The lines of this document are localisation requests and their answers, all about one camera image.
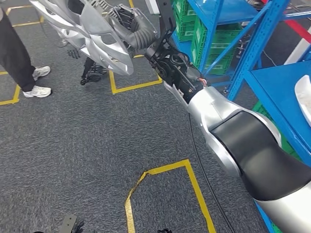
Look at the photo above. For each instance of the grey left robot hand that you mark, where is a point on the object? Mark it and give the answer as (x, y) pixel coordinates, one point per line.
(78, 226)

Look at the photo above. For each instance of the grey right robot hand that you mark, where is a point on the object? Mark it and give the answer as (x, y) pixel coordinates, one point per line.
(128, 27)

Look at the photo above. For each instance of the grey plastic wheel hubcap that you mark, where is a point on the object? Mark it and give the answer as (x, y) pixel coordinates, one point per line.
(104, 41)

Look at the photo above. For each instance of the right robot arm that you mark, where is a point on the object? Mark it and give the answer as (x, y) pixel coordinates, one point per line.
(255, 154)

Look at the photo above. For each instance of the white curved plastic part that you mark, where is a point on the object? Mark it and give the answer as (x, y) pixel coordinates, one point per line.
(305, 96)

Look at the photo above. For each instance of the yellow floor tape square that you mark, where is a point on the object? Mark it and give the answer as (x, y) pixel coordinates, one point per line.
(16, 95)
(24, 23)
(136, 86)

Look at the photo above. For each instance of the person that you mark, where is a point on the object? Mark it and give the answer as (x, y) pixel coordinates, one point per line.
(12, 58)

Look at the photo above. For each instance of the red barrier belt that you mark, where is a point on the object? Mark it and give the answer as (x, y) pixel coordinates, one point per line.
(300, 30)

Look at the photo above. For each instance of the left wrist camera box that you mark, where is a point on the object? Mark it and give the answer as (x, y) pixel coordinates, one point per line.
(67, 223)

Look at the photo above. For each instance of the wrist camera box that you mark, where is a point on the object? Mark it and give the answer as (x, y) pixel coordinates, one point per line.
(166, 19)
(67, 223)

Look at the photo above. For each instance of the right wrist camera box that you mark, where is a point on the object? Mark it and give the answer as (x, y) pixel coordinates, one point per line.
(166, 19)

